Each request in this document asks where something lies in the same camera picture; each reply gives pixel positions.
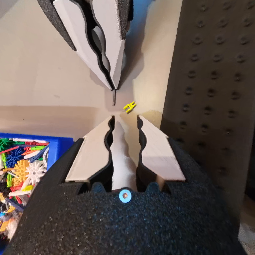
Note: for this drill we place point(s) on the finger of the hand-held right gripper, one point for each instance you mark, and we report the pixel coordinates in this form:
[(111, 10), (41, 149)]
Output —
[(114, 55), (81, 43)]

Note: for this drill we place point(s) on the thin grey plastic rod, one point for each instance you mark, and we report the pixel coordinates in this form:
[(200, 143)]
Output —
[(114, 97)]

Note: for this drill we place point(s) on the blue plastic storage bin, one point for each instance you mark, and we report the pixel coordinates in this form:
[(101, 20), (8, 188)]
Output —
[(61, 151)]

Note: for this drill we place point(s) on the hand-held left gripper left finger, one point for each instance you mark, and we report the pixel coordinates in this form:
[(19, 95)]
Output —
[(89, 155)]

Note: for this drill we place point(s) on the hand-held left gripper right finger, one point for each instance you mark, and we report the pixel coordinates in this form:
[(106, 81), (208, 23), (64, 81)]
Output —
[(159, 153)]

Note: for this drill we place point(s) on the yellow-green plastic connector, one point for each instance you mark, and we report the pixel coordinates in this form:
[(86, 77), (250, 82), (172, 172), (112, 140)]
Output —
[(129, 107)]

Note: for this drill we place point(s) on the pile of colourful construction pieces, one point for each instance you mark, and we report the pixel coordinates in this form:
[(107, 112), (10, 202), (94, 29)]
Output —
[(20, 169)]

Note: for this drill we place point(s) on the black perforated mat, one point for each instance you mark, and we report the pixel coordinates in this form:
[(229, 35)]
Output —
[(209, 79)]

